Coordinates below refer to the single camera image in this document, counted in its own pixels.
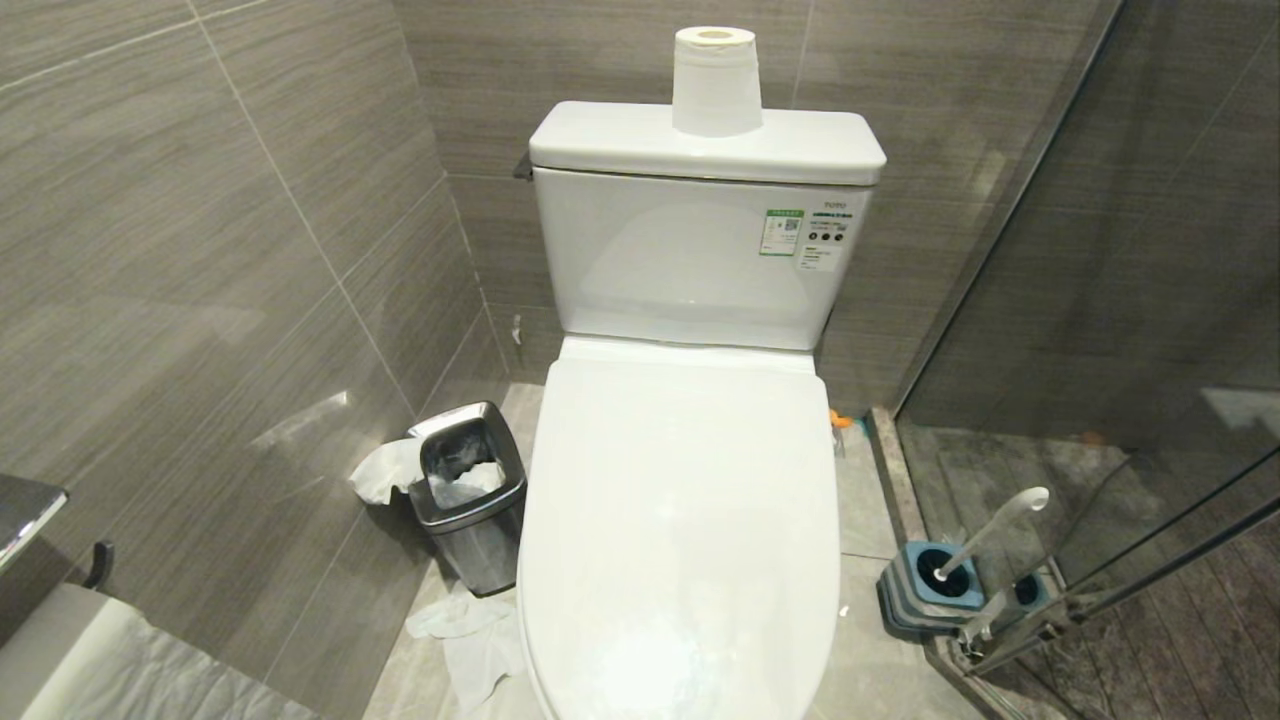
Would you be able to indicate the white toilet tank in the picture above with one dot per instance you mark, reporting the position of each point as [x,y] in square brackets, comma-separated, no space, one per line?
[660,260]

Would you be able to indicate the white toilet seat lid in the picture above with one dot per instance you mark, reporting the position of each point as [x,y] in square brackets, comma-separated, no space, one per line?
[680,540]

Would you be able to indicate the white toilet tank lid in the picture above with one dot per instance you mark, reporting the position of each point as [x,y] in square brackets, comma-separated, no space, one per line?
[620,140]

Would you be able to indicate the white toilet paper roll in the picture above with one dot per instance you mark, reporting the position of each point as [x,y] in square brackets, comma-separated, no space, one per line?
[716,85]

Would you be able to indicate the blue toilet brush holder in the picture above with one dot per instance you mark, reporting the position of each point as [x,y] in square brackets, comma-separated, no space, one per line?
[925,590]

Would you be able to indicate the white toilet brush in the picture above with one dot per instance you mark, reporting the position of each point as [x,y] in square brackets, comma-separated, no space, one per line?
[992,533]

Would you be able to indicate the chrome toilet paper holder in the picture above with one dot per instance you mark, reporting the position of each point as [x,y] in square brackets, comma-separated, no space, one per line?
[25,515]

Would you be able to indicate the chrome flush lever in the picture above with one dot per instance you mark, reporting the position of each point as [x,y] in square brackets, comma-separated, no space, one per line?
[522,167]

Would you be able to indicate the stainless steel trash bin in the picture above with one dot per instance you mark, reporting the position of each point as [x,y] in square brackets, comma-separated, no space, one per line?
[480,545]

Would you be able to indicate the white plastic bin liner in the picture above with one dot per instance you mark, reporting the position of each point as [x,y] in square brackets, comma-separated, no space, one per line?
[392,470]

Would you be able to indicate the crumpled white tissue paper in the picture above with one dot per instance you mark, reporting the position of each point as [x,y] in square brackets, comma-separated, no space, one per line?
[475,645]

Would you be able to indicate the glass shower door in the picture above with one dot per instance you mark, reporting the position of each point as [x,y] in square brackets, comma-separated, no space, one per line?
[1120,350]

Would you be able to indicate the large white paper roll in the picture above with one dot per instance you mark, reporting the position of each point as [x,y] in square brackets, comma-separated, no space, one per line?
[90,660]

